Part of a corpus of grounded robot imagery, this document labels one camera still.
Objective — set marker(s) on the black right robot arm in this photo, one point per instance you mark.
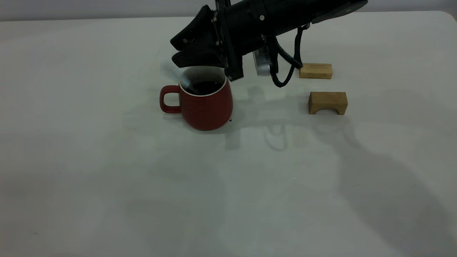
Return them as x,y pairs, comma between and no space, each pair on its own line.
317,14

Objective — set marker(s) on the red ceramic mug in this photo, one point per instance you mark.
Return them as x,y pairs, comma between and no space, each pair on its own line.
207,109

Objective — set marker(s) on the arched wooden block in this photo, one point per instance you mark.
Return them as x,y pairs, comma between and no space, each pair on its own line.
327,99

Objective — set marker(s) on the flat wooden block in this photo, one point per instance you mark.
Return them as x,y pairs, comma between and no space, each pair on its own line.
316,70

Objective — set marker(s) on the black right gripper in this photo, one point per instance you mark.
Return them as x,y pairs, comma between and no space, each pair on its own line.
242,28

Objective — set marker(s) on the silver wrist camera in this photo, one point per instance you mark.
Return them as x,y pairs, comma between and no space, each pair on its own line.
263,62

